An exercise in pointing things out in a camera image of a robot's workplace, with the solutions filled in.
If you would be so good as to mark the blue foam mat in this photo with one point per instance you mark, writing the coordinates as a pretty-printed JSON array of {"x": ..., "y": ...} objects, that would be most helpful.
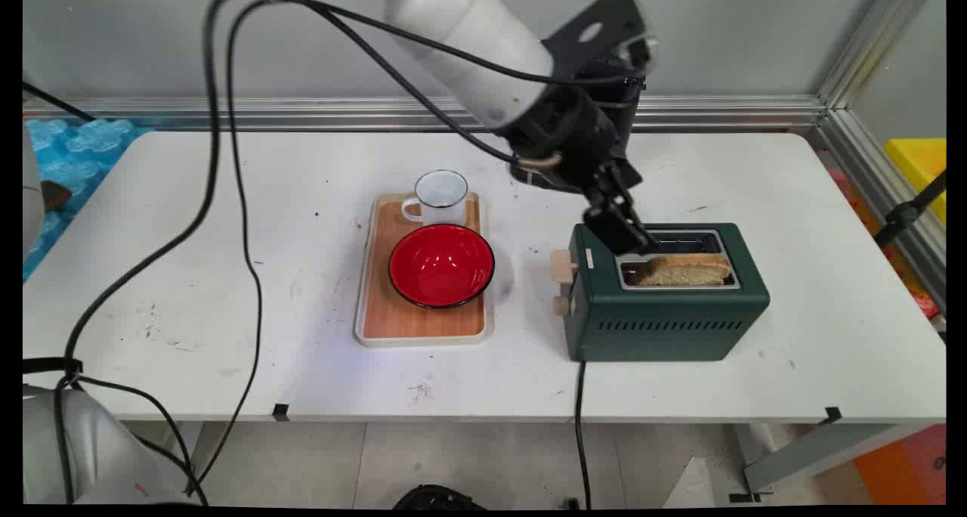
[{"x": 64, "y": 177}]

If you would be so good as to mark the black round object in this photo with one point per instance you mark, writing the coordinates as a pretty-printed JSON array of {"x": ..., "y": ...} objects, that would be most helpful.
[{"x": 437, "y": 497}]

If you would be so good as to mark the red bowl black rim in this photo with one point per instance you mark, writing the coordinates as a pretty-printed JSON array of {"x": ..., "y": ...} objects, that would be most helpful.
[{"x": 442, "y": 265}]

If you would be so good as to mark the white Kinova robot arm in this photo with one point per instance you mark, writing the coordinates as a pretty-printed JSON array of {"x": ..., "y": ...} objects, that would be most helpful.
[{"x": 468, "y": 33}]

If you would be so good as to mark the black tape marker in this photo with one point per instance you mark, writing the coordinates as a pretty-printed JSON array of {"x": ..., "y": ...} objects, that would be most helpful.
[
  {"x": 280, "y": 410},
  {"x": 833, "y": 414}
]

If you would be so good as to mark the toasted bread slice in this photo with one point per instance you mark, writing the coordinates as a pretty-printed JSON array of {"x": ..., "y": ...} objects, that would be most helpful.
[{"x": 687, "y": 270}]

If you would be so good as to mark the wooden tray white rim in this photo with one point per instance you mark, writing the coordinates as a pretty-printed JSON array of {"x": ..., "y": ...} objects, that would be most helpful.
[{"x": 419, "y": 317}]

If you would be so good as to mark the yellow box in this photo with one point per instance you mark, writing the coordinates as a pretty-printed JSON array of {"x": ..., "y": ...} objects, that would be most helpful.
[{"x": 918, "y": 173}]

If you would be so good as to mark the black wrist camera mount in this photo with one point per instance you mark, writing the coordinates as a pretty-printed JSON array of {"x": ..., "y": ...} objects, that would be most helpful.
[{"x": 604, "y": 37}]

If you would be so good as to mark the aluminium frame rail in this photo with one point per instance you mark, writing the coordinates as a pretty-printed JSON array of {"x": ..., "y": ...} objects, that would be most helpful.
[{"x": 423, "y": 112}]

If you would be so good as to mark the aluminium frame post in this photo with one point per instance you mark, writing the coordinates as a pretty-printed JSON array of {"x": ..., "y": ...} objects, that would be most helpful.
[{"x": 869, "y": 94}]

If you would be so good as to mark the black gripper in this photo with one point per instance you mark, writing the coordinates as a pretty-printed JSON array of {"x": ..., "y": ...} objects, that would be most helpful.
[{"x": 563, "y": 135}]

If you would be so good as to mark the dark green toaster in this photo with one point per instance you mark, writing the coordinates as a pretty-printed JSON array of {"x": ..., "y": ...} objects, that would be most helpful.
[{"x": 665, "y": 305}]

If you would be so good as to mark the white table leg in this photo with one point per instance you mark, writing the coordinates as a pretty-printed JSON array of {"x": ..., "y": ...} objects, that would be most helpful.
[{"x": 816, "y": 453}]

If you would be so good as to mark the white enamel mug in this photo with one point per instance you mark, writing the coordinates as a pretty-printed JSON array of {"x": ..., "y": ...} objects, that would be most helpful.
[{"x": 438, "y": 199}]

